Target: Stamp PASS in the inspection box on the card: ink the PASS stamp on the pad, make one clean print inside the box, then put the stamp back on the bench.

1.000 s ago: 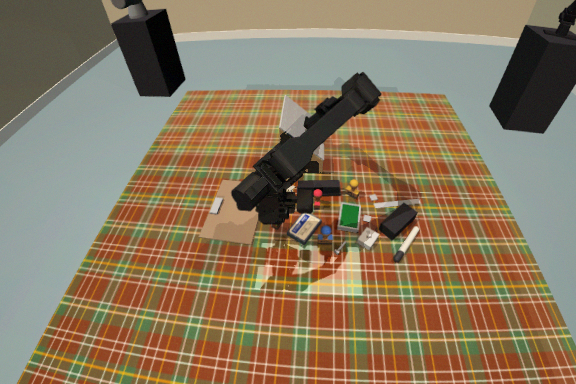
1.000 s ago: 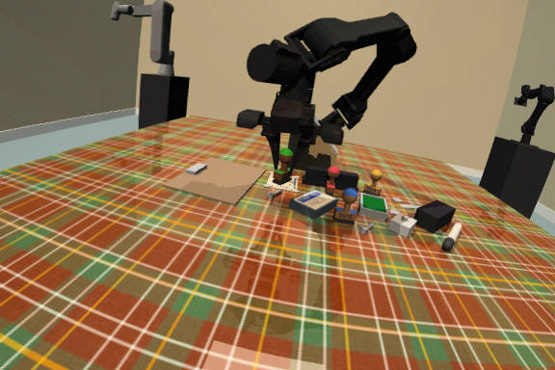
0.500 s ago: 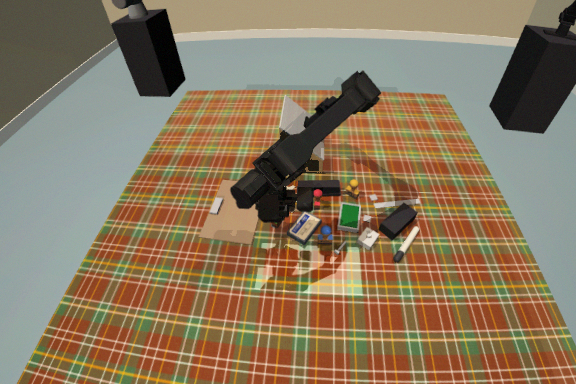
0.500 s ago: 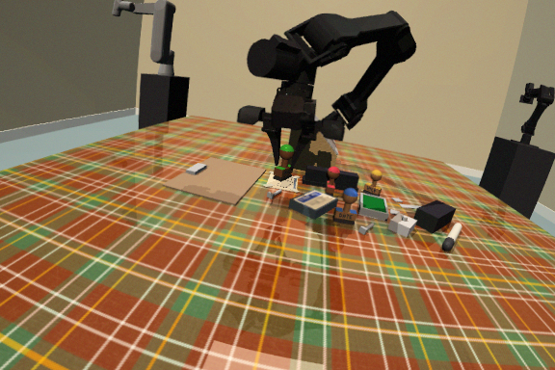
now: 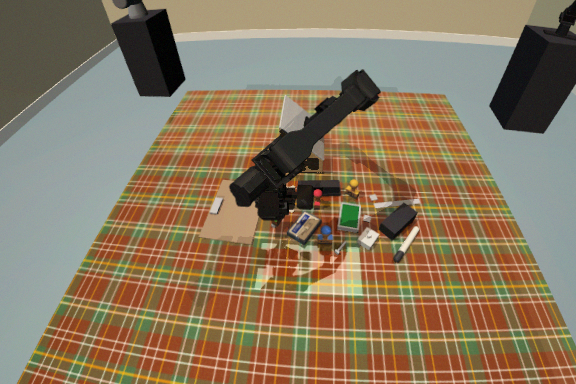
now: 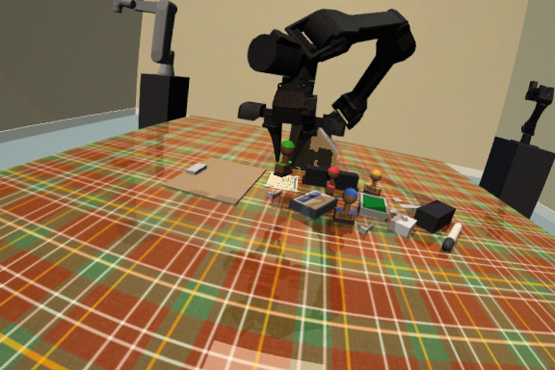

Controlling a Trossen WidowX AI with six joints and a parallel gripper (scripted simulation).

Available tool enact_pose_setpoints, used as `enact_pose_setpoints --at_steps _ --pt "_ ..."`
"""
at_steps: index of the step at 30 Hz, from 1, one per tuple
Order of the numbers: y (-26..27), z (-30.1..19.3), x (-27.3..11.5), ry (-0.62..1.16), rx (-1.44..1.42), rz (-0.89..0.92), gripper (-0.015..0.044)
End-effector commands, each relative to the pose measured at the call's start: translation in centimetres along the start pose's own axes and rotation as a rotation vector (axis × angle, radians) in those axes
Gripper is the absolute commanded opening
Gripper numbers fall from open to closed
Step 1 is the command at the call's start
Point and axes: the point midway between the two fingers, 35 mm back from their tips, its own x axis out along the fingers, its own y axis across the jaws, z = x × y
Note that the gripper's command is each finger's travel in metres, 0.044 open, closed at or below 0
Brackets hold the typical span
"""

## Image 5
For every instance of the cream and blue stamp pad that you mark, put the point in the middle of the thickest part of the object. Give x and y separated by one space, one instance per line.
304 227

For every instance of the brown clipboard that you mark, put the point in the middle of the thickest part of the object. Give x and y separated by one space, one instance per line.
228 222

